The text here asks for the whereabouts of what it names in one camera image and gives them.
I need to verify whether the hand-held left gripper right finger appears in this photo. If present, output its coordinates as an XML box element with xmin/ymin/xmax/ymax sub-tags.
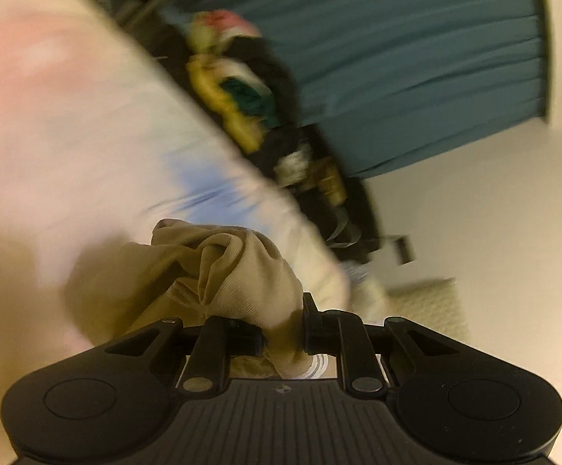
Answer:
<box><xmin>300</xmin><ymin>293</ymin><xmax>457</xmax><ymax>394</ymax></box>

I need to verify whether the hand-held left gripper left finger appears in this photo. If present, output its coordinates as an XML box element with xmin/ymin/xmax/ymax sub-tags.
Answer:
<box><xmin>104</xmin><ymin>316</ymin><xmax>267</xmax><ymax>394</ymax></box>

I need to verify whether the tan t-shirt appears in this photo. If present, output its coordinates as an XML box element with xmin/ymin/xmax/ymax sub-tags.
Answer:
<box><xmin>67</xmin><ymin>218</ymin><xmax>354</xmax><ymax>379</ymax></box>

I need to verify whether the pile of mixed clothes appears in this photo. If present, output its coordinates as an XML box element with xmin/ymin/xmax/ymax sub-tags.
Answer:
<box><xmin>157</xmin><ymin>9</ymin><xmax>385</xmax><ymax>265</ymax></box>

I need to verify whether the cream floor rug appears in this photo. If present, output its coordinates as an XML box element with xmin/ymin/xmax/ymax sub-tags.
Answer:
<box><xmin>386</xmin><ymin>277</ymin><xmax>471</xmax><ymax>341</ymax></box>

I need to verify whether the white bed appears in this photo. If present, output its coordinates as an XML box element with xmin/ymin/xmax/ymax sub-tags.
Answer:
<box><xmin>0</xmin><ymin>0</ymin><xmax>393</xmax><ymax>465</ymax></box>

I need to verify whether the teal curtain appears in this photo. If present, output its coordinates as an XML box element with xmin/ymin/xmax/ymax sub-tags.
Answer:
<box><xmin>51</xmin><ymin>0</ymin><xmax>555</xmax><ymax>181</ymax></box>

